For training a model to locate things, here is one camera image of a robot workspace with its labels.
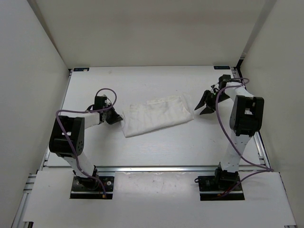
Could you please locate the white front cover board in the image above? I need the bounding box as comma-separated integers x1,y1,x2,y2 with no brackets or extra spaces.
24,171,295,228

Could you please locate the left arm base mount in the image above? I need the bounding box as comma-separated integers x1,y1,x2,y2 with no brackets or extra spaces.
70,175,114,200

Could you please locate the front aluminium rail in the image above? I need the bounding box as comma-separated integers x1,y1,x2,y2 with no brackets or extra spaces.
40,165,263,172

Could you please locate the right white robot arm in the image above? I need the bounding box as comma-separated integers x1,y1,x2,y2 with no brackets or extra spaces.
194,74,265,190

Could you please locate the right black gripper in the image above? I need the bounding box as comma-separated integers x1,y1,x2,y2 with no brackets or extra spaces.
195,90,230,115

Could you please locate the white skirt cloth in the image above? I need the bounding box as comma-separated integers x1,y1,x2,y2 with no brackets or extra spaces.
121,93,194,138

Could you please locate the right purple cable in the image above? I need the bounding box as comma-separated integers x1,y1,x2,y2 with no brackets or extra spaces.
215,77,274,198

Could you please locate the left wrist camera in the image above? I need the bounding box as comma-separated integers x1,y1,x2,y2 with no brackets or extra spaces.
94,95,109,110

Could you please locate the purple cable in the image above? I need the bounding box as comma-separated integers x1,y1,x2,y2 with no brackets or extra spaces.
215,77,274,198
56,88,117,199

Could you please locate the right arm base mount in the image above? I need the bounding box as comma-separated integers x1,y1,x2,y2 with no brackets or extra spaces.
194,169,245,201

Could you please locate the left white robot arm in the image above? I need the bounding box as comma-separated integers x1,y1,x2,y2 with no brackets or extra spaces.
49,95,123,190

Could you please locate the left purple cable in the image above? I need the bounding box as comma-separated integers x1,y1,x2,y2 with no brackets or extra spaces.
56,88,117,199

